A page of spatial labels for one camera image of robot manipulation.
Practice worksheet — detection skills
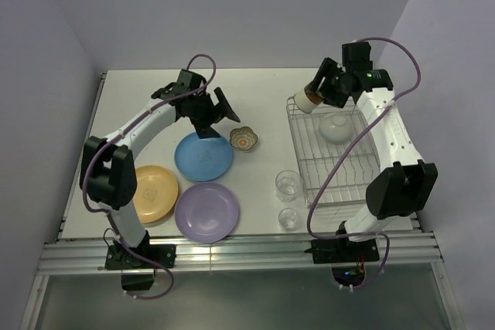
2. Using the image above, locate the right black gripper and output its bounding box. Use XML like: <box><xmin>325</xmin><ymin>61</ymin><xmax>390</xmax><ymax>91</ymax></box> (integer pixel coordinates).
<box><xmin>304</xmin><ymin>57</ymin><xmax>350</xmax><ymax>108</ymax></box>

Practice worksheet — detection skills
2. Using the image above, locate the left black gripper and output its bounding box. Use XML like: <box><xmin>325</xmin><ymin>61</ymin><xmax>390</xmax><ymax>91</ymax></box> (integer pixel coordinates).
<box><xmin>187</xmin><ymin>87</ymin><xmax>238</xmax><ymax>138</ymax></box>

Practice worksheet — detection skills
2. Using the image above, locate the brown white ceramic cup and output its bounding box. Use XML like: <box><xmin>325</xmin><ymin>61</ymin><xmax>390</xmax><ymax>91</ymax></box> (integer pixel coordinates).
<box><xmin>294</xmin><ymin>88</ymin><xmax>323</xmax><ymax>114</ymax></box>

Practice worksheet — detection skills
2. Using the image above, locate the flower patterned small dish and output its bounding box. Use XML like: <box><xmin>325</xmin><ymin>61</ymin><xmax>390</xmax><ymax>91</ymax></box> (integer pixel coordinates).
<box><xmin>229</xmin><ymin>126</ymin><xmax>258</xmax><ymax>151</ymax></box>

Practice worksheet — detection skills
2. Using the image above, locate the white ceramic bowl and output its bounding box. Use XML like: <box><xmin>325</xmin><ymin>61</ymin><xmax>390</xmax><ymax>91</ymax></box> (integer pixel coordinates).
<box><xmin>318</xmin><ymin>113</ymin><xmax>353</xmax><ymax>145</ymax></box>

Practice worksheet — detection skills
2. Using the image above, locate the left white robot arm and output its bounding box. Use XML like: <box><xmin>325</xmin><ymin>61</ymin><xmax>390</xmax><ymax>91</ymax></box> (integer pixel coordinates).
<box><xmin>80</xmin><ymin>70</ymin><xmax>240</xmax><ymax>267</ymax></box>

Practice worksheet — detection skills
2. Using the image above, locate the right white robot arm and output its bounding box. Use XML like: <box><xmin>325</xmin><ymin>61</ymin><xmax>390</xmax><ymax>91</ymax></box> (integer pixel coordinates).
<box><xmin>294</xmin><ymin>37</ymin><xmax>438</xmax><ymax>260</ymax></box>

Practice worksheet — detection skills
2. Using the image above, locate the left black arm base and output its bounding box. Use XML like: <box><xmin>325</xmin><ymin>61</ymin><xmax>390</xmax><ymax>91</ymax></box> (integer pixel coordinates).
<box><xmin>104</xmin><ymin>243</ymin><xmax>176</xmax><ymax>300</ymax></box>

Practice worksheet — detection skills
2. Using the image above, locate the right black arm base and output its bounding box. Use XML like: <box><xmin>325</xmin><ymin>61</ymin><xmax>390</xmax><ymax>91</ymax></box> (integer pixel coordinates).
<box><xmin>304</xmin><ymin>237</ymin><xmax>380</xmax><ymax>291</ymax></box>

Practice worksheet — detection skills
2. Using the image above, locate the blue plastic plate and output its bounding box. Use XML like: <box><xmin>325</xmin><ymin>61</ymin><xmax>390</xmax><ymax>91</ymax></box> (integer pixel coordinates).
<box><xmin>174</xmin><ymin>133</ymin><xmax>233</xmax><ymax>182</ymax></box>

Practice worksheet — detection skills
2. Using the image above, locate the orange plastic plate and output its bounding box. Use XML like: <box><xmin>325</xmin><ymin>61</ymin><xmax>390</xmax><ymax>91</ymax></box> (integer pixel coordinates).
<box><xmin>133</xmin><ymin>165</ymin><xmax>179</xmax><ymax>224</ymax></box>

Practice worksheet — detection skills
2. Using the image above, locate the purple plastic plate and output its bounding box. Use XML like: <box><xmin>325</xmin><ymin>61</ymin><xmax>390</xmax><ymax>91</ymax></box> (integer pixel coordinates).
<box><xmin>174</xmin><ymin>182</ymin><xmax>240</xmax><ymax>244</ymax></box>

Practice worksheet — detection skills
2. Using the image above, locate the large clear glass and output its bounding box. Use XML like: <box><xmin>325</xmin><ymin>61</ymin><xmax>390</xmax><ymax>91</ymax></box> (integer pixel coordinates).
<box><xmin>275</xmin><ymin>170</ymin><xmax>303</xmax><ymax>202</ymax></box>

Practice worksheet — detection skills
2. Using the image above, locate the small clear glass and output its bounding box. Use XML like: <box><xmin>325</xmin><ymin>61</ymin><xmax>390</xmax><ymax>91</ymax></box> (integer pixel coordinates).
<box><xmin>278</xmin><ymin>208</ymin><xmax>299</xmax><ymax>232</ymax></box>

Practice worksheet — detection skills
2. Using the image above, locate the metal wire dish rack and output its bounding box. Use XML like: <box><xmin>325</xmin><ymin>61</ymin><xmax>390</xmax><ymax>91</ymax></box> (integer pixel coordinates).
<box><xmin>285</xmin><ymin>96</ymin><xmax>387</xmax><ymax>209</ymax></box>

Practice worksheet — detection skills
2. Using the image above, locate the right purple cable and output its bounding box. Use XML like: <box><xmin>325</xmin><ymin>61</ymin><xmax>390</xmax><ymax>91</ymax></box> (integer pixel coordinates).
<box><xmin>306</xmin><ymin>37</ymin><xmax>423</xmax><ymax>291</ymax></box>

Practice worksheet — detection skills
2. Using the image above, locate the purple cable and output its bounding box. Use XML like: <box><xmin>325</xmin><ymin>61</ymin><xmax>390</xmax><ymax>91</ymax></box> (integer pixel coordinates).
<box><xmin>306</xmin><ymin>37</ymin><xmax>423</xmax><ymax>291</ymax></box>
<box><xmin>79</xmin><ymin>54</ymin><xmax>217</xmax><ymax>215</ymax></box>

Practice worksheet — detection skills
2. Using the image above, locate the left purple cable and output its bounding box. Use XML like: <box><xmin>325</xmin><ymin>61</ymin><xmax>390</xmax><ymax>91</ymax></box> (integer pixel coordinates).
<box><xmin>79</xmin><ymin>54</ymin><xmax>217</xmax><ymax>215</ymax></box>

